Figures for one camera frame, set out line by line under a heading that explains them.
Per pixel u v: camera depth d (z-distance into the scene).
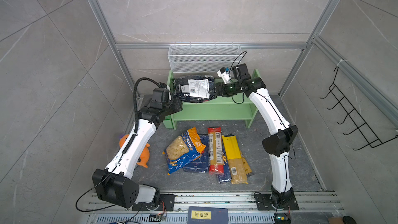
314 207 0.74
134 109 0.51
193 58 1.00
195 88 0.77
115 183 0.38
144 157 0.84
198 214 0.69
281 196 0.62
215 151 0.85
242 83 0.62
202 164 0.80
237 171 0.78
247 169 0.81
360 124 0.64
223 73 0.75
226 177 0.78
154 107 0.57
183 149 0.82
